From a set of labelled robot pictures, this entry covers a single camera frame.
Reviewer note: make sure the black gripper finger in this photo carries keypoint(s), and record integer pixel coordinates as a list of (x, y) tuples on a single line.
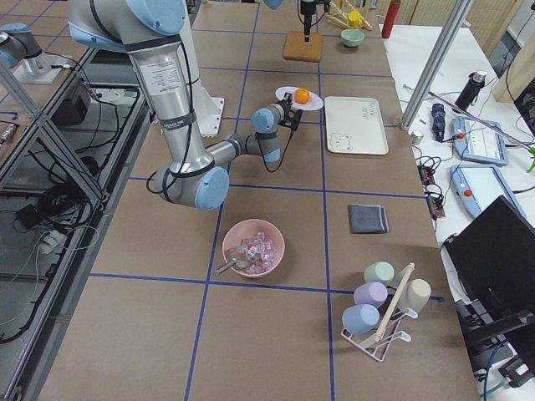
[(307, 27), (289, 97)]

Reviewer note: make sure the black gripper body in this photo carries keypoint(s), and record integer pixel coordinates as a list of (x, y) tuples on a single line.
[(307, 17), (287, 107)]

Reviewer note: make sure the orange fruit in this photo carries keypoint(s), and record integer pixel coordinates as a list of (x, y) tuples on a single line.
[(301, 96)]

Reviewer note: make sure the white plate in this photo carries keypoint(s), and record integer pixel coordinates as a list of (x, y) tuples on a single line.
[(315, 103)]

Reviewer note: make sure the wooden tray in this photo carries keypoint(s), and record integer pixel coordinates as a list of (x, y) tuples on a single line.
[(296, 48)]

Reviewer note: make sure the cream bear tray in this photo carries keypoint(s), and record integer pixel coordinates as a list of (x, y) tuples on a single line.
[(354, 126)]

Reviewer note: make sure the wooden cup rack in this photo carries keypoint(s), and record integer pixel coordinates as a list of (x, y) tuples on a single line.
[(338, 11)]

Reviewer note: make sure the yellow cup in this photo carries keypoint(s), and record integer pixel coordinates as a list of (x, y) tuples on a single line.
[(355, 19)]

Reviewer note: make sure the green bowl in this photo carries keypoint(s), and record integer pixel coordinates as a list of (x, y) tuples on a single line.
[(352, 38)]

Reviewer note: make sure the red cylinder bottle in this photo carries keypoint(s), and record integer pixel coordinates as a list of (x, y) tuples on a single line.
[(390, 18)]

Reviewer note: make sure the grey folded cloth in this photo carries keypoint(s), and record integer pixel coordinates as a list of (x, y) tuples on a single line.
[(368, 219)]

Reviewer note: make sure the small metal cylinder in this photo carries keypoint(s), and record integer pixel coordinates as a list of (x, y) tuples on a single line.
[(416, 137)]

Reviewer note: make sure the pink bowl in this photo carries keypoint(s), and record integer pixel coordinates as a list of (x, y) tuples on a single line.
[(264, 242)]

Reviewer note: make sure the folded dark umbrella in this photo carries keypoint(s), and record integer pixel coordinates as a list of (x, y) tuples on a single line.
[(438, 116)]

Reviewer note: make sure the metal scoop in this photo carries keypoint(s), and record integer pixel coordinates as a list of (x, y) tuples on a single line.
[(236, 258)]

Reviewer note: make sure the black water bottle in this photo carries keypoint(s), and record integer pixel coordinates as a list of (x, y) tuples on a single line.
[(476, 82)]

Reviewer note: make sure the green pastel cup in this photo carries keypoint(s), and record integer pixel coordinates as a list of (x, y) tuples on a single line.
[(380, 271)]

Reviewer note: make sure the purple pastel cup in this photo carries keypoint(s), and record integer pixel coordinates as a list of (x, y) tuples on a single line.
[(372, 293)]

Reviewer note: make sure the blue pastel cup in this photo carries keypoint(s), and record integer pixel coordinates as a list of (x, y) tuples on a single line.
[(360, 319)]

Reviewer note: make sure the beige pastel cup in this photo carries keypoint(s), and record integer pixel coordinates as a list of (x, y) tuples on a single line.
[(415, 296)]

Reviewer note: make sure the black monitor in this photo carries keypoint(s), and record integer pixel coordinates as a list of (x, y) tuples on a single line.
[(494, 260)]

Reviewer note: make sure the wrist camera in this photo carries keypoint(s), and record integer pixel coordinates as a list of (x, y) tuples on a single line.
[(293, 125)]

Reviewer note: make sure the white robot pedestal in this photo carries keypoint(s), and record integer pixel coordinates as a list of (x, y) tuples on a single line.
[(208, 109)]

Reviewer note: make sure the aluminium frame post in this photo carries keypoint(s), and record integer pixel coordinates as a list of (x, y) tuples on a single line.
[(438, 53)]

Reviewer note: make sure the white wire cup rack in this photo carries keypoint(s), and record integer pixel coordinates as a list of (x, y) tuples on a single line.
[(376, 342)]

